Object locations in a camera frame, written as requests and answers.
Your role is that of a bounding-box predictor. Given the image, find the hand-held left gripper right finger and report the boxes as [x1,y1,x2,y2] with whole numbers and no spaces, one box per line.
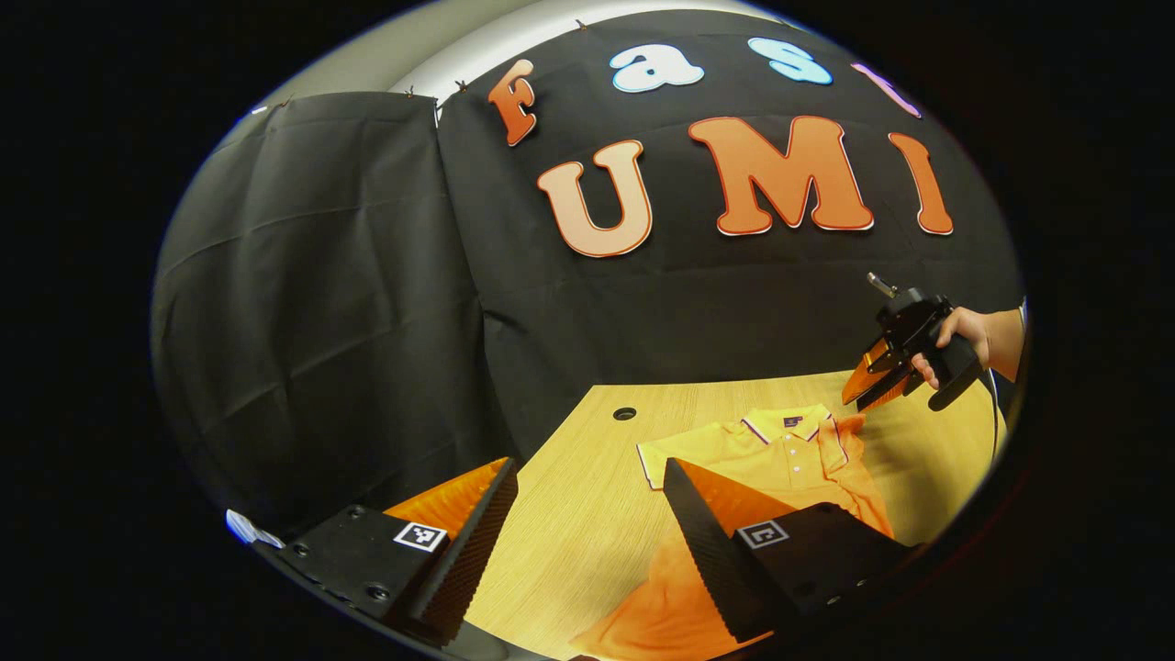
[663,457,919,644]

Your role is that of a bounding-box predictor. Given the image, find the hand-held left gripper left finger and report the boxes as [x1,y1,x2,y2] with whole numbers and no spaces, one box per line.
[275,456,520,648]

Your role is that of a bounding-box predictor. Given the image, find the orange T-shirt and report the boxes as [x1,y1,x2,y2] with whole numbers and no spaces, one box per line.
[569,404,896,661]

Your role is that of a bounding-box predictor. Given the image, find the black backdrop cloth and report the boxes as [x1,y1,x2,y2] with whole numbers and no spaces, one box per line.
[151,9,1024,543]

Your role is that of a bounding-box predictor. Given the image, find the black cable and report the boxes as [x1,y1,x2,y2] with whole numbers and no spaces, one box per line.
[980,367,1004,460]

